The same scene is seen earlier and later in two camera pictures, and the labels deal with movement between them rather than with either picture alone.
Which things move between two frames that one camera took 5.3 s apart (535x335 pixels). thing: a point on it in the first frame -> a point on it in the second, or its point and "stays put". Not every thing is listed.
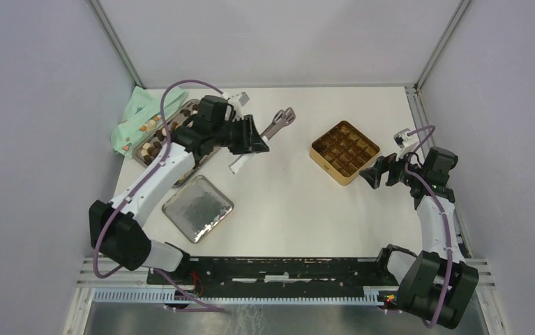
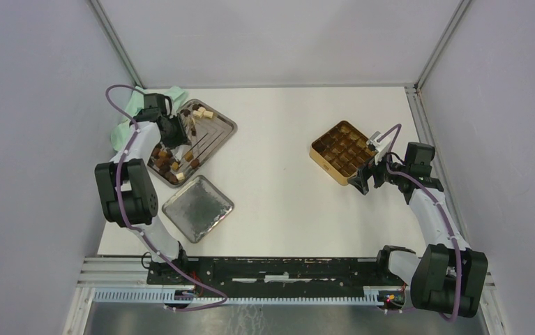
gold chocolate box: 344,152 stays put
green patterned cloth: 142,109 stays put
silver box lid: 197,209 stays put
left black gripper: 250,140 -> 181,138
